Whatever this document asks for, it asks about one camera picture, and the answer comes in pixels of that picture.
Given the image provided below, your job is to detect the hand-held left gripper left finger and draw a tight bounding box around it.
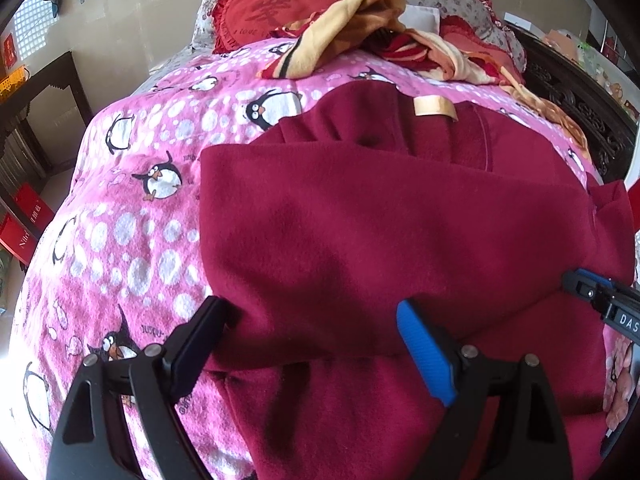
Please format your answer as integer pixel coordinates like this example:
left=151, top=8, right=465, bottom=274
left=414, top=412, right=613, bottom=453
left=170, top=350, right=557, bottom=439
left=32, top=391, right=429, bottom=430
left=46, top=295, right=231, bottom=480

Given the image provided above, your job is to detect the dark wooden cabinet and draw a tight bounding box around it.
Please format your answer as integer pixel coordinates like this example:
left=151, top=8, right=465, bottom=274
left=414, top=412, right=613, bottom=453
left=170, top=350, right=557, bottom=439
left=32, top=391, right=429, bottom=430
left=0, top=52, right=94, bottom=177

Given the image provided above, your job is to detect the pink penguin print blanket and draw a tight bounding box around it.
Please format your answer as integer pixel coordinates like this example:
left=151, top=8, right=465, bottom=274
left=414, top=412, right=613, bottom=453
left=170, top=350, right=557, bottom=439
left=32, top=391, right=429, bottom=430
left=9, top=37, right=601, bottom=480

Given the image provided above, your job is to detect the red heart-shaped ruffled pillow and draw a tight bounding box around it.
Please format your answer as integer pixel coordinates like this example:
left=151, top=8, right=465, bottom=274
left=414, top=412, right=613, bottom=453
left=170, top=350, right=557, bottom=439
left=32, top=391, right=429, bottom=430
left=211, top=0, right=347, bottom=55

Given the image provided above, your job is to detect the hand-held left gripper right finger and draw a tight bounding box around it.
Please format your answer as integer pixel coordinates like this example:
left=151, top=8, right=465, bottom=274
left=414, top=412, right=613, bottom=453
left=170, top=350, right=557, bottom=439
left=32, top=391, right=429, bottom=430
left=396, top=298, right=574, bottom=480

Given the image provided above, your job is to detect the dark carved wooden headboard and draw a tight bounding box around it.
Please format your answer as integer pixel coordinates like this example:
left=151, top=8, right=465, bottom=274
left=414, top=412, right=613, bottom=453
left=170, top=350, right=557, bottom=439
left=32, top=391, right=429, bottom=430
left=504, top=19, right=640, bottom=187

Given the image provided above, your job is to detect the pink floral bed sheet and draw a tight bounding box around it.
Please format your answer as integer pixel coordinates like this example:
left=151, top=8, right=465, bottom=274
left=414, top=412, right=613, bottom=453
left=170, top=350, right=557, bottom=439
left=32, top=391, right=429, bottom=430
left=602, top=332, right=639, bottom=437

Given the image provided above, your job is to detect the red gift box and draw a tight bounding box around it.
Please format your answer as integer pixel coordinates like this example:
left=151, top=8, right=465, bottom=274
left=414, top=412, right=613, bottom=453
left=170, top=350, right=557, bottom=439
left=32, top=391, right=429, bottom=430
left=0, top=212, right=40, bottom=267
left=12, top=182, right=57, bottom=232

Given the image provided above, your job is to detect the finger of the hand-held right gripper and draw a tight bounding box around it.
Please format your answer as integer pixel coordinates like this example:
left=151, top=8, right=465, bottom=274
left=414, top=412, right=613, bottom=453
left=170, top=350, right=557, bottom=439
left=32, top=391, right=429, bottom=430
left=561, top=268, right=617, bottom=312

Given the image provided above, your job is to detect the dark red fleece garment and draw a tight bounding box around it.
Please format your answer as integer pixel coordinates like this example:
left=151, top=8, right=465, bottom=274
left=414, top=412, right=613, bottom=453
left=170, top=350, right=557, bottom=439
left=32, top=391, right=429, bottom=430
left=198, top=81, right=637, bottom=480

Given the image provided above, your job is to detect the yellow and red patterned blanket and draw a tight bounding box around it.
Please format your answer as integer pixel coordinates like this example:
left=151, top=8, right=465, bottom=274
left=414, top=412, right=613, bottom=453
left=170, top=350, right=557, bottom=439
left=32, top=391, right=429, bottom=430
left=257, top=0, right=591, bottom=161

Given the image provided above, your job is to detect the white folded cloth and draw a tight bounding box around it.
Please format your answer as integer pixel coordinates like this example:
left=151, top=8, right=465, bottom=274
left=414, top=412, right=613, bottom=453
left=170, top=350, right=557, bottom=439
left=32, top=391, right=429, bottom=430
left=399, top=4, right=442, bottom=32

